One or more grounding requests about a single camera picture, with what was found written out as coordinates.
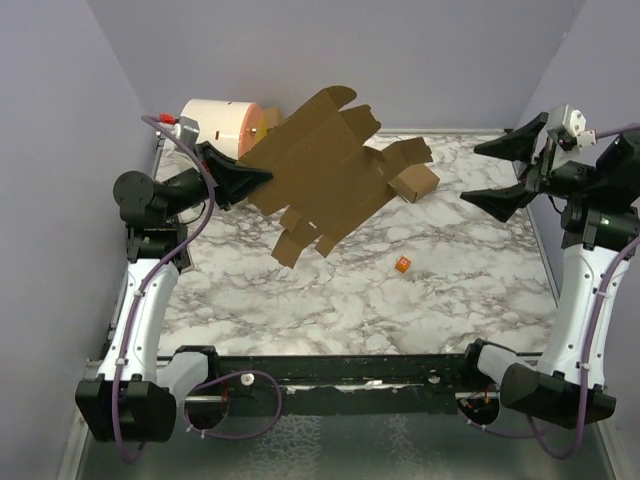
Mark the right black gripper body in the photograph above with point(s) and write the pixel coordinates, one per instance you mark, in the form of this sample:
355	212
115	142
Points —
541	171

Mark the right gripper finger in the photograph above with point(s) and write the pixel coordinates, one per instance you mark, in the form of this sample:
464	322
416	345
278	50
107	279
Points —
518	145
500	203

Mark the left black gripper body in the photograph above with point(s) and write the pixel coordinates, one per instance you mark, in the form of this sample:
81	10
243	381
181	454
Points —
206	163

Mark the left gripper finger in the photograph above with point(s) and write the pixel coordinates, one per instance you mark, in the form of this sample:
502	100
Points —
210	157
237	183

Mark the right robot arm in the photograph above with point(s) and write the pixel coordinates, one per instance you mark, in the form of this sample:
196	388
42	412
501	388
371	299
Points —
600	225

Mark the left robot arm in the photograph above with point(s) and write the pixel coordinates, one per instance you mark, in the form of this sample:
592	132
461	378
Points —
156	256

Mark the small cardboard box at back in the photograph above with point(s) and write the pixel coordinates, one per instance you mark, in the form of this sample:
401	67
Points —
272	117

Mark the folded brown cardboard box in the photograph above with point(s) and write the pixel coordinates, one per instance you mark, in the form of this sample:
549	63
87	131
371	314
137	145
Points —
415	182

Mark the round white drawer cabinet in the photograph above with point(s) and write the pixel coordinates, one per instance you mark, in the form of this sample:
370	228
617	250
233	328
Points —
232	127

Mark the small orange cube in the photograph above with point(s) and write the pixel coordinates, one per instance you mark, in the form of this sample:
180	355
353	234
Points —
402	264

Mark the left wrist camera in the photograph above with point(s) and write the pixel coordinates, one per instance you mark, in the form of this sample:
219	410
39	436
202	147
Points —
185	129

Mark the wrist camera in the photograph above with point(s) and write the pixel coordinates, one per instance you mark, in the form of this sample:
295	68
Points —
566	126
185	129

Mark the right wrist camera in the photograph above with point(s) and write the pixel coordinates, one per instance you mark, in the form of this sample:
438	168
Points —
566	126

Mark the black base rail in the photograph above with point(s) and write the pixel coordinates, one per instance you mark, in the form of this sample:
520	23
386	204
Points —
345	382

